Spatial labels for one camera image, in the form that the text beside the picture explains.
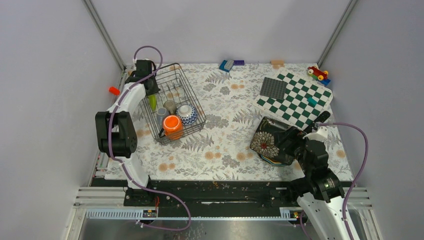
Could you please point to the blue grey lego brick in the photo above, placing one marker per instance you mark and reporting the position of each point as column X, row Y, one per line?
column 226, row 65

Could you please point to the grey cup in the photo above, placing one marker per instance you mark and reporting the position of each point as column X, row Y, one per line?
column 161, row 114

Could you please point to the green white checkerboard mat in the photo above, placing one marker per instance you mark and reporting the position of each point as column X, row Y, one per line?
column 294, row 109

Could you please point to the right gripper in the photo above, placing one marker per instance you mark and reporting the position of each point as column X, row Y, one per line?
column 295, row 135

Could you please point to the beige small cup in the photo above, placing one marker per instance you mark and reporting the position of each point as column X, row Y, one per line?
column 171, row 106

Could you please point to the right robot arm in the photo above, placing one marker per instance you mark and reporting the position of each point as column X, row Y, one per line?
column 319, row 193

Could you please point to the black wire dish rack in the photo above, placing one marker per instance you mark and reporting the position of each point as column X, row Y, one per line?
column 174, row 85

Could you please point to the purple lego brick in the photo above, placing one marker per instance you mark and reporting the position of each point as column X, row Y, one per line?
column 239, row 62

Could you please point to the teal small block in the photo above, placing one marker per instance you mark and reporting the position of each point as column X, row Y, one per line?
column 312, row 102

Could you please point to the colourful toy car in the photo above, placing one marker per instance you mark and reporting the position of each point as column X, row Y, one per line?
column 317, row 74

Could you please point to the yellow dotted plate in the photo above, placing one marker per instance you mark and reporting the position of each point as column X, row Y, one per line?
column 268, row 160

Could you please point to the black square plate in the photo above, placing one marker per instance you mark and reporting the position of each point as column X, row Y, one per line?
column 263, row 141

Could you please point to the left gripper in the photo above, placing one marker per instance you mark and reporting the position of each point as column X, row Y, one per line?
column 155, row 89

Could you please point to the orange red wall button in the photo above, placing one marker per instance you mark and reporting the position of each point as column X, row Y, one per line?
column 115, row 91

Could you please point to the orange cup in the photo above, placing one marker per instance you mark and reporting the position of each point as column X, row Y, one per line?
column 172, row 127

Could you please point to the green utensil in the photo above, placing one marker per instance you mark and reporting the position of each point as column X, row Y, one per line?
column 152, row 102

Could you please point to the blue dotted plate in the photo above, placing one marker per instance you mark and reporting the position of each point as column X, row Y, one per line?
column 266, row 162

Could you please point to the tan wooden block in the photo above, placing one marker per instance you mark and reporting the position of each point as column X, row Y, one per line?
column 277, row 62

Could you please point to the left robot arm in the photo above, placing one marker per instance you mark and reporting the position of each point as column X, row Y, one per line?
column 115, row 131

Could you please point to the blue white patterned bowl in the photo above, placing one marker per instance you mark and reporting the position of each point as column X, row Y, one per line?
column 188, row 114

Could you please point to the grey lego baseplate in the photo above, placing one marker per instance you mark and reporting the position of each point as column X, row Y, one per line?
column 273, row 88

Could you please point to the floral table mat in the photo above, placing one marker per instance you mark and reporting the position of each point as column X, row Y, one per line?
column 221, row 150

